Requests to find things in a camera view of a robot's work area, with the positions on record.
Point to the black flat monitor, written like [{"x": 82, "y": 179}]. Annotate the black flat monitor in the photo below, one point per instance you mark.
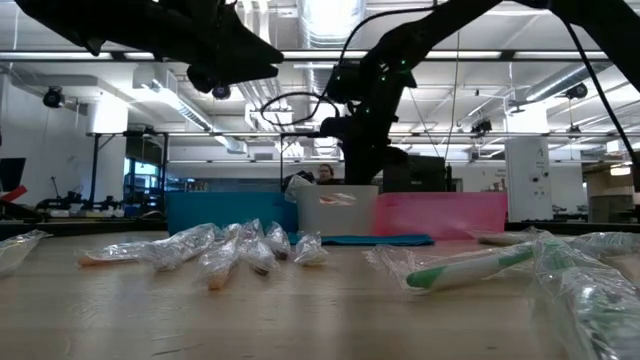
[{"x": 425, "y": 175}]

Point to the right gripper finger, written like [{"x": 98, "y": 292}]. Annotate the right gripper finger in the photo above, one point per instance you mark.
[
  {"x": 355, "y": 170},
  {"x": 375, "y": 170}
]

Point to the black metal rack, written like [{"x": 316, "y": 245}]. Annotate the black metal rack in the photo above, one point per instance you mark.
[
  {"x": 281, "y": 160},
  {"x": 94, "y": 170}
]

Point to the black ceiling camera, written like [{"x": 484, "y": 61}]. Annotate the black ceiling camera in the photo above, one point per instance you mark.
[
  {"x": 52, "y": 97},
  {"x": 577, "y": 91},
  {"x": 481, "y": 127},
  {"x": 223, "y": 93}
]

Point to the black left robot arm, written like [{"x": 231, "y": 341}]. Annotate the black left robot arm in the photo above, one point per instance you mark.
[{"x": 75, "y": 20}]

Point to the black bench equipment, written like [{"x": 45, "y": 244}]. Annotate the black bench equipment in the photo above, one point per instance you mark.
[{"x": 65, "y": 202}]

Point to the white square column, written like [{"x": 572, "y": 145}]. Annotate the white square column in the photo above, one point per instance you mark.
[{"x": 528, "y": 180}]

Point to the tan storage cabinet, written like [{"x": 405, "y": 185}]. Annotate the tan storage cabinet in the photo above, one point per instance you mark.
[{"x": 607, "y": 205}]

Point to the person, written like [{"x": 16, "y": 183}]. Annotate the person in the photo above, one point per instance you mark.
[{"x": 326, "y": 174}]

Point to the pink plastic bin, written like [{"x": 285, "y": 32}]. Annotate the pink plastic bin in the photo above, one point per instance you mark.
[{"x": 440, "y": 215}]

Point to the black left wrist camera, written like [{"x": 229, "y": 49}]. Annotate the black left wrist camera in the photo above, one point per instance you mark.
[{"x": 202, "y": 79}]

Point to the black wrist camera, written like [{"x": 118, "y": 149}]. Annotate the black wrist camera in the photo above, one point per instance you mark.
[
  {"x": 344, "y": 82},
  {"x": 202, "y": 79}
]

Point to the black wall screen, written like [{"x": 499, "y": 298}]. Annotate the black wall screen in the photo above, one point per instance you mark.
[{"x": 11, "y": 174}]

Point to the teal plastic bin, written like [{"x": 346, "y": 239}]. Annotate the teal plastic bin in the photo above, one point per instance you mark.
[{"x": 225, "y": 210}]

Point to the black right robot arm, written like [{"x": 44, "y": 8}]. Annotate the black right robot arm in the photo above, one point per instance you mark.
[{"x": 440, "y": 25}]

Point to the white plastic bin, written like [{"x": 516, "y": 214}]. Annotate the white plastic bin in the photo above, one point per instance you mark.
[{"x": 310, "y": 220}]

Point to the green toothbrush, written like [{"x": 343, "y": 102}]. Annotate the green toothbrush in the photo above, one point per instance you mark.
[
  {"x": 465, "y": 270},
  {"x": 605, "y": 244},
  {"x": 505, "y": 239},
  {"x": 590, "y": 310}
]

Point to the silver ventilation duct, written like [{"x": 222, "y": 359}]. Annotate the silver ventilation duct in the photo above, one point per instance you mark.
[{"x": 325, "y": 20}]

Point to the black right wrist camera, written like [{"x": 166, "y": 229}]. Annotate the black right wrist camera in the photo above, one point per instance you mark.
[{"x": 344, "y": 82}]

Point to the teal plastic lid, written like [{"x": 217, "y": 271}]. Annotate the teal plastic lid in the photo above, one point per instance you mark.
[{"x": 385, "y": 240}]

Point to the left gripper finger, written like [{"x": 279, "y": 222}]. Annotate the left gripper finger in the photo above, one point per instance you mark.
[{"x": 250, "y": 55}]

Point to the red bar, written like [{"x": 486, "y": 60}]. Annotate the red bar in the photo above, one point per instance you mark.
[{"x": 14, "y": 194}]

